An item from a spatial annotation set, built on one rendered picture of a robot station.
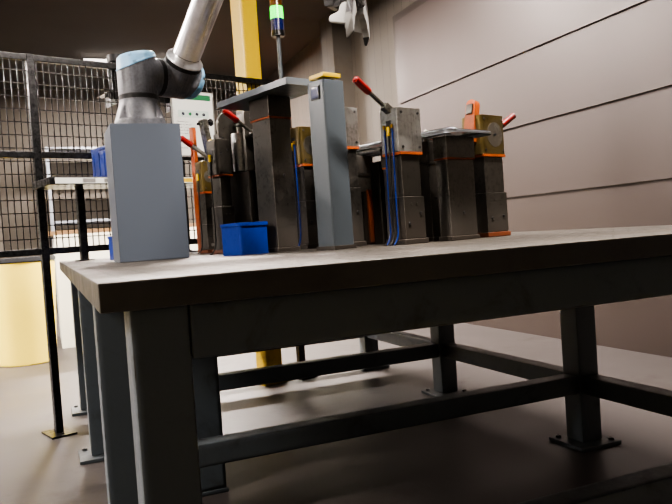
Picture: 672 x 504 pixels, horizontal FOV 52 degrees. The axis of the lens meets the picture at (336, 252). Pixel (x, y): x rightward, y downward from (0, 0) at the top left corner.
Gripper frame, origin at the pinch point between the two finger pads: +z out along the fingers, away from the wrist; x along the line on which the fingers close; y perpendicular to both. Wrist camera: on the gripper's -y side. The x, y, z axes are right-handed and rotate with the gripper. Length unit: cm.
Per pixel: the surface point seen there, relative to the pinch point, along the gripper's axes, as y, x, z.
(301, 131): 32, -40, 18
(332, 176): 12.1, -7.7, 31.2
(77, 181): 134, -61, 29
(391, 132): -1.8, -17.4, 21.1
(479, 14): 10, -340, -62
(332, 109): 11.8, -11.0, 14.1
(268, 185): 36, -21, 33
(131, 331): 11, 85, 47
